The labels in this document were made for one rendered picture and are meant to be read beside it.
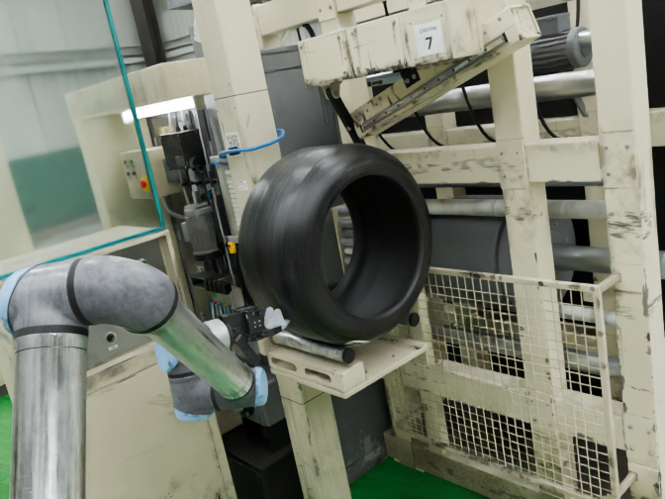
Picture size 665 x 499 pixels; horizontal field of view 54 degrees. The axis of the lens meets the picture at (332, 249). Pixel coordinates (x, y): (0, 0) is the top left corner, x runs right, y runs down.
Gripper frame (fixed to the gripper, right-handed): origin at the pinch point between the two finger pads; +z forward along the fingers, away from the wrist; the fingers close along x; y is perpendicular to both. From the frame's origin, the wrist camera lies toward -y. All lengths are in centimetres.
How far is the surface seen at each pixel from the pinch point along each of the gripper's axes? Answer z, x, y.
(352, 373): 14.7, -9.1, -16.9
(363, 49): 35, -3, 73
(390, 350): 37.7, -1.4, -18.1
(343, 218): 57, 37, 20
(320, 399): 31, 28, -39
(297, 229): -0.3, -10.1, 26.7
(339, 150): 18.1, -8.4, 45.2
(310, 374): 12.2, 7.4, -19.9
